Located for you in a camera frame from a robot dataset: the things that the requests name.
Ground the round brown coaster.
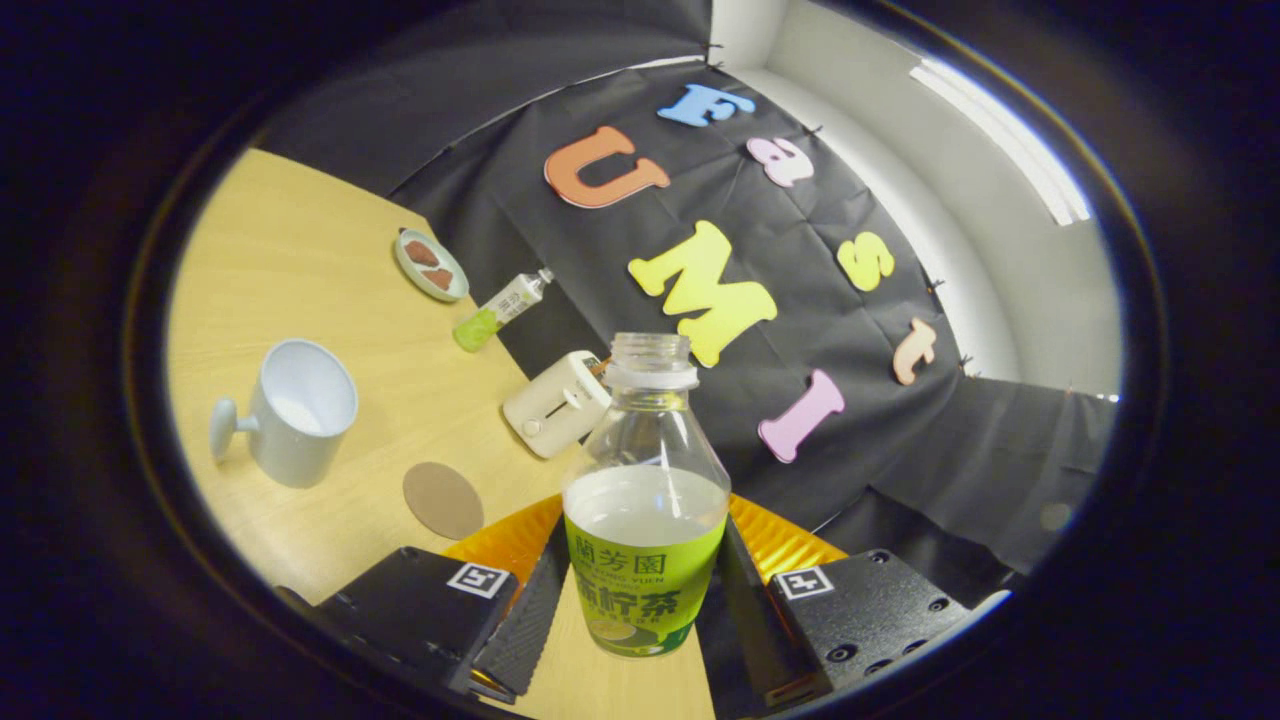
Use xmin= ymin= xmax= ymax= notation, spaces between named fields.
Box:
xmin=402 ymin=461 xmax=485 ymax=541

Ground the juice bottle with green label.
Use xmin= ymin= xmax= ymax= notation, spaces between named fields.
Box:
xmin=562 ymin=333 xmax=731 ymax=659

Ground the white toaster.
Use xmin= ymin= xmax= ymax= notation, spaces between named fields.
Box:
xmin=502 ymin=350 xmax=613 ymax=460

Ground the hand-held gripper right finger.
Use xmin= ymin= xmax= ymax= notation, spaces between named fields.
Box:
xmin=715 ymin=493 xmax=1011 ymax=713

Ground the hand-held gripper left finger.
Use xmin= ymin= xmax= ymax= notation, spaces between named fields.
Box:
xmin=275 ymin=493 xmax=571 ymax=704

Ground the pale blue cup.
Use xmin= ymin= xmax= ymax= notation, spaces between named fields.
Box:
xmin=209 ymin=338 xmax=359 ymax=489

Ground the small capped green drink bottle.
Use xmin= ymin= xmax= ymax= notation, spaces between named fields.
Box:
xmin=452 ymin=267 xmax=556 ymax=353

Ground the wooden table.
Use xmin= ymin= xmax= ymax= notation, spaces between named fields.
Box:
xmin=165 ymin=148 xmax=716 ymax=720

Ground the pale green plate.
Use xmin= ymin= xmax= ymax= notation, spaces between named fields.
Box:
xmin=394 ymin=228 xmax=471 ymax=304

